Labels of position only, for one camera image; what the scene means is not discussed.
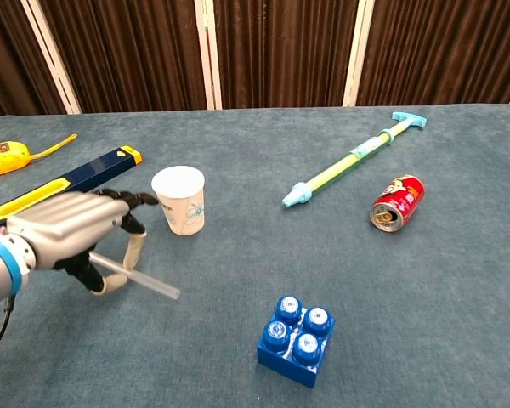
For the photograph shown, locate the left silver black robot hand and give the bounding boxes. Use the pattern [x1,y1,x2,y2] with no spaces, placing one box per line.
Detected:
[6,188,160,297]

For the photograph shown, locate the clear plastic tube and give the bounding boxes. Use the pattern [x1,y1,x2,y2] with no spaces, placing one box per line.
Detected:
[88,251,182,301]

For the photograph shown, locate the white paper cup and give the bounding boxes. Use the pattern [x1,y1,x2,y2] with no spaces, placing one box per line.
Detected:
[150,165,207,237]

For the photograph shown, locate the navy yellow spirit level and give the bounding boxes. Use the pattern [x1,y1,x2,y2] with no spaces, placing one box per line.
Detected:
[0,144,144,233]

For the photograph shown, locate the yellow tape measure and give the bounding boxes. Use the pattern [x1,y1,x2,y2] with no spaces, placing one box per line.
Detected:
[0,133,78,179]

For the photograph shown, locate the blue toy building block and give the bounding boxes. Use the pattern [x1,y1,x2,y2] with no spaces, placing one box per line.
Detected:
[256,294,337,389]

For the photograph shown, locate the dark brown curtain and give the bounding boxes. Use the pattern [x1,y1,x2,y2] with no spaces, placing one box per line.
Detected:
[0,0,510,116]

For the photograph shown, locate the teal green water pump toy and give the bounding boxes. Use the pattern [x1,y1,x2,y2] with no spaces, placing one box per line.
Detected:
[281,111,428,209]

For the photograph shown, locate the red soda can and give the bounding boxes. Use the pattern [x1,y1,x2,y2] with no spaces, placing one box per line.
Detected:
[369,173,426,233]

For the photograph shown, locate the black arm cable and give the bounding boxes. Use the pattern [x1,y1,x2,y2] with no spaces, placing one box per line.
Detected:
[0,295,17,363]

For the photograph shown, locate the white screen frame post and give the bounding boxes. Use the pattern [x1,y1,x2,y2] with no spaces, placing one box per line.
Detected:
[20,0,83,115]
[194,0,224,111]
[342,0,376,107]

